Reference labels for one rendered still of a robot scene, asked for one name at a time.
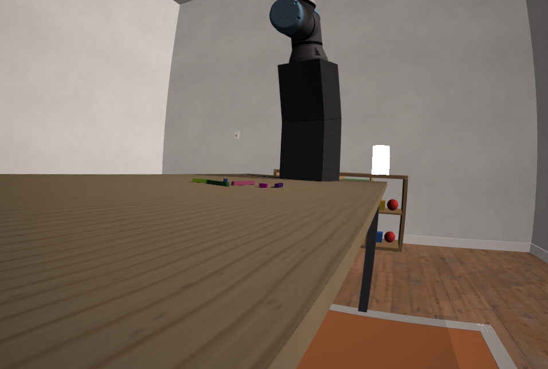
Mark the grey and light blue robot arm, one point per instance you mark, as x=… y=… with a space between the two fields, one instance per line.
x=299 y=20

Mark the pink rod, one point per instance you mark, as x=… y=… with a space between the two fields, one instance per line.
x=243 y=183

